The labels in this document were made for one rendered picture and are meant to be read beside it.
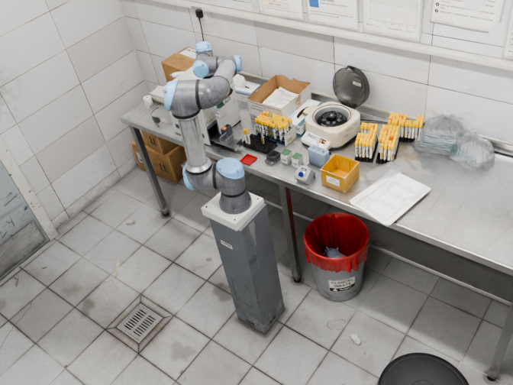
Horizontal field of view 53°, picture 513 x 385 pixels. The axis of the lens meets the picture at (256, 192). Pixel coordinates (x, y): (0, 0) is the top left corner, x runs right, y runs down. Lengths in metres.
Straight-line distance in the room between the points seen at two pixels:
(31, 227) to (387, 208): 2.49
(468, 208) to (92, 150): 2.70
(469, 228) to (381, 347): 0.94
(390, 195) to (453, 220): 0.29
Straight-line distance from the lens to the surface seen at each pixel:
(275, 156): 2.60
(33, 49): 3.59
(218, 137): 2.80
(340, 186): 2.39
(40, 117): 3.70
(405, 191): 2.41
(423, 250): 3.00
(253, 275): 2.57
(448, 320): 3.07
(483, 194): 2.47
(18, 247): 3.88
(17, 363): 3.44
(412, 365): 2.16
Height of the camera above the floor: 2.54
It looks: 42 degrees down
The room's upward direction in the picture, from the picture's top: 11 degrees counter-clockwise
